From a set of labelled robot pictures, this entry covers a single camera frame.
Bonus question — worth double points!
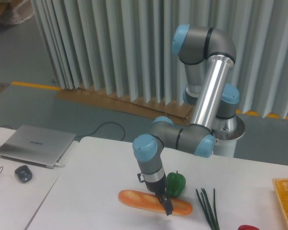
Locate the cardboard boxes in plastic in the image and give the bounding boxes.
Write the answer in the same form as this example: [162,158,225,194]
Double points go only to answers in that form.
[0,0,35,25]

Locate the green bell pepper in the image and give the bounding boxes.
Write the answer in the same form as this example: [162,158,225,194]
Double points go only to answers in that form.
[166,171,186,198]

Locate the pale folding screen divider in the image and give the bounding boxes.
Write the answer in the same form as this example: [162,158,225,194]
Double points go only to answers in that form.
[32,0,288,118]

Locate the flat brown cardboard sheet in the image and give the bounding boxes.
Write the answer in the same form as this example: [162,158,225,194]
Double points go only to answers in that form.
[56,86,194,125]

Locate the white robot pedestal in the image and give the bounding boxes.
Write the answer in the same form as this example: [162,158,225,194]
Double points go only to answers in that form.
[213,116,245,158]

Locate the green chives bunch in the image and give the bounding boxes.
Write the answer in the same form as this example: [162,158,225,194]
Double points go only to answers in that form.
[195,188,220,230]

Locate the black laptop power cable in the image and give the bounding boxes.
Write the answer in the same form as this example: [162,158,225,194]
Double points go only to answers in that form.
[75,122,126,141]

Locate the silver laptop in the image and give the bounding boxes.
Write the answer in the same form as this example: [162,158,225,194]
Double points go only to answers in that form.
[0,125,76,169]

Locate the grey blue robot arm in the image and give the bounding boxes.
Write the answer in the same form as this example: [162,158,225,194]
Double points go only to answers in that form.
[132,24,239,215]

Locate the white usb plug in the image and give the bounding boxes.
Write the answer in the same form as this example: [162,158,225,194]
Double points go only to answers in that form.
[55,163,65,168]

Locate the black computer mouse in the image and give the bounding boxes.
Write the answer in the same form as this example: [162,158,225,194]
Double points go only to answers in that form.
[14,165,33,183]

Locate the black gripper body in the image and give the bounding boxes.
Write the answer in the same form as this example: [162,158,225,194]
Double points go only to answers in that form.
[145,174,168,199]

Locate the red bell pepper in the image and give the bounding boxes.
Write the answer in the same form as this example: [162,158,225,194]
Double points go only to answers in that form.
[238,225,259,230]

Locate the orange baguette bread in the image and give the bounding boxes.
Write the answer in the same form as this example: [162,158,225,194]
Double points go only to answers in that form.
[118,190,193,216]

